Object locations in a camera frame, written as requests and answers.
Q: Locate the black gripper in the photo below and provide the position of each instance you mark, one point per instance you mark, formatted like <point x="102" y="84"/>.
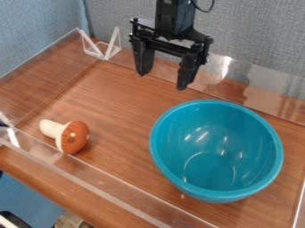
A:
<point x="149" y="39"/>

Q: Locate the blue plastic bowl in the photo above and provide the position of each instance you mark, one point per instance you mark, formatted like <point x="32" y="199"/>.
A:
<point x="218" y="150"/>

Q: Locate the brown toy mushroom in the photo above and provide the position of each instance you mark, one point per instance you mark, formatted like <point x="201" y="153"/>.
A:
<point x="72" y="136"/>

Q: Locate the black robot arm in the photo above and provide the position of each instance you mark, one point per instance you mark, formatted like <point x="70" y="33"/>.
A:
<point x="175" y="17"/>

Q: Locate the clear acrylic back barrier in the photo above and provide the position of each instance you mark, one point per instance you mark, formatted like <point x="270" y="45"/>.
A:
<point x="262" y="88"/>

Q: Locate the clear acrylic barrier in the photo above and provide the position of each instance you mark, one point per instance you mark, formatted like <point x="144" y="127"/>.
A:
<point x="32" y="85"/>
<point x="262" y="88"/>
<point x="113" y="200"/>

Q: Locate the clear acrylic left barrier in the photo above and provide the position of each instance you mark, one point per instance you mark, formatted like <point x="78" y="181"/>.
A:
<point x="32" y="85"/>

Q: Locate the clear acrylic front barrier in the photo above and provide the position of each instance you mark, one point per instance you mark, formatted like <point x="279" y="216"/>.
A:
<point x="113" y="200"/>

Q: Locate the clear acrylic corner bracket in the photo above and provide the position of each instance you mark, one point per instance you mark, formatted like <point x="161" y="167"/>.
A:
<point x="102" y="50"/>

